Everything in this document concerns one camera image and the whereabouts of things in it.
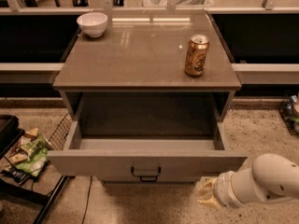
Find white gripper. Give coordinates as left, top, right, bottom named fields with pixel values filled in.
left=197, top=171, right=243, bottom=209

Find grey top drawer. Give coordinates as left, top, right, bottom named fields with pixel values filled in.
left=49, top=123, right=247, bottom=183

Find grey drawer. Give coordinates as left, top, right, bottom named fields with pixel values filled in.
left=101, top=180, right=196, bottom=186
left=49, top=123, right=247, bottom=183

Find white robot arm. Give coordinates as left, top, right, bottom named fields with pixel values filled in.
left=197, top=154, right=299, bottom=209

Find grey bottom drawer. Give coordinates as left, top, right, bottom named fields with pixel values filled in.
left=101, top=180, right=196, bottom=186

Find grey drawer cabinet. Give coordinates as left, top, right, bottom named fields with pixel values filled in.
left=51, top=9, right=243, bottom=185

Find gold soda can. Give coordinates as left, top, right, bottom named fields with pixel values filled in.
left=185, top=35, right=209, bottom=77

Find green snack bag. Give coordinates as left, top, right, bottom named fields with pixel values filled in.
left=16, top=135, right=49, bottom=177

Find clear plastic tray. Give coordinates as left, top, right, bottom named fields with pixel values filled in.
left=142, top=0, right=214, bottom=7

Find white ceramic bowl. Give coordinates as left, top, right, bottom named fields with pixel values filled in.
left=77, top=12, right=107, bottom=37

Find black wire basket right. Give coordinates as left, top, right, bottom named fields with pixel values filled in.
left=278, top=91, right=299, bottom=136

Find black wire basket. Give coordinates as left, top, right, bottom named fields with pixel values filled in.
left=49, top=114, right=72, bottom=150
left=278, top=91, right=299, bottom=136

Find black floor cable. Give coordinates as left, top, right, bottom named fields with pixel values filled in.
left=80, top=175, right=93, bottom=224

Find black wire basket left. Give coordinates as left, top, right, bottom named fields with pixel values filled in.
left=49, top=114, right=72, bottom=150

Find black metal cart frame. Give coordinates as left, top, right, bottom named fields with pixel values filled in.
left=0, top=115, right=67, bottom=224

